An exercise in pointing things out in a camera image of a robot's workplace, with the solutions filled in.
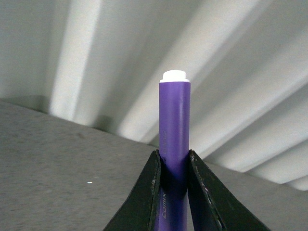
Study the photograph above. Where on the purple highlighter pen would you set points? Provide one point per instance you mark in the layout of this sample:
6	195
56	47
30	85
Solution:
174	119

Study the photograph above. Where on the white pleated curtain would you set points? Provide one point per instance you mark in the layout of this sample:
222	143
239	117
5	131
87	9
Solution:
98	63

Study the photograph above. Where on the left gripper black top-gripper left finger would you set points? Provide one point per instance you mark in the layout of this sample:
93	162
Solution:
138	212

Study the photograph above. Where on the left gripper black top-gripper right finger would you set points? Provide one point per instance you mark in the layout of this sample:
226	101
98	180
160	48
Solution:
213	206

